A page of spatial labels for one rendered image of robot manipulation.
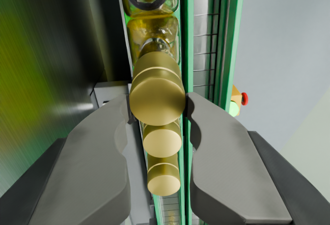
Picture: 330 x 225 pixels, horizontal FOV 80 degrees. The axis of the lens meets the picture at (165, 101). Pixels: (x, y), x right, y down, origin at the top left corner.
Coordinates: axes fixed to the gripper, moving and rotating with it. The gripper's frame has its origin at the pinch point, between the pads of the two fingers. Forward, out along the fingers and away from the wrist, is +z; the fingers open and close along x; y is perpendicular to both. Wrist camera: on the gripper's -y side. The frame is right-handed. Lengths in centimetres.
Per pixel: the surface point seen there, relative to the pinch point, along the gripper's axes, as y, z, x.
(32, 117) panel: 4.9, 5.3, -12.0
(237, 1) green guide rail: -3.5, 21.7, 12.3
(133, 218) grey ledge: 69, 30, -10
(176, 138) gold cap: 5.2, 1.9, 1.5
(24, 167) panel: 7.7, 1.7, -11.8
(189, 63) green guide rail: 5.9, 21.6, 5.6
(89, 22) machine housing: 1.9, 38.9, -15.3
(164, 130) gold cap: 4.2, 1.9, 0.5
